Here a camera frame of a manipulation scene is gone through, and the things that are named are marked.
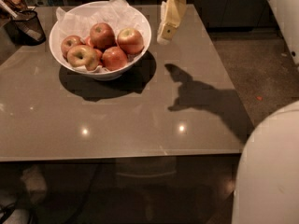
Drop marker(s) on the white bowl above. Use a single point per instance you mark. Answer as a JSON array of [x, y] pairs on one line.
[[102, 73]]

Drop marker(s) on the yellow-green apple front left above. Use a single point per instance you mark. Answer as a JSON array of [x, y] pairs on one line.
[[83, 55]]

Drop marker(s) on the red apple back centre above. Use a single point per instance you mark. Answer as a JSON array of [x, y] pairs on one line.
[[102, 35]]

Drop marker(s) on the red apple front centre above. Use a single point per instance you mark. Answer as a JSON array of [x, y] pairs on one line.
[[114, 58]]

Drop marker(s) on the small hidden red apple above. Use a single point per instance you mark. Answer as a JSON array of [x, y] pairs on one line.
[[88, 42]]

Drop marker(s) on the red apple far left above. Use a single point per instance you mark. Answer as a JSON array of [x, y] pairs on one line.
[[70, 42]]

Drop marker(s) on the white paper liner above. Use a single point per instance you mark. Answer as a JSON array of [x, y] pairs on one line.
[[78, 19]]

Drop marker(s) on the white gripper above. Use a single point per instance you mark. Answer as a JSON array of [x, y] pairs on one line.
[[172, 11]]

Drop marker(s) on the black mesh pen cup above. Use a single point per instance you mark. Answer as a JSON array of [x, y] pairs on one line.
[[29, 28]]

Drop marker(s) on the red-green apple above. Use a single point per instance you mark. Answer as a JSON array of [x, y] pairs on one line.
[[130, 40]]

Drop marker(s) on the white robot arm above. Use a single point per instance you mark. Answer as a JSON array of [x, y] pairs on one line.
[[267, 179]]

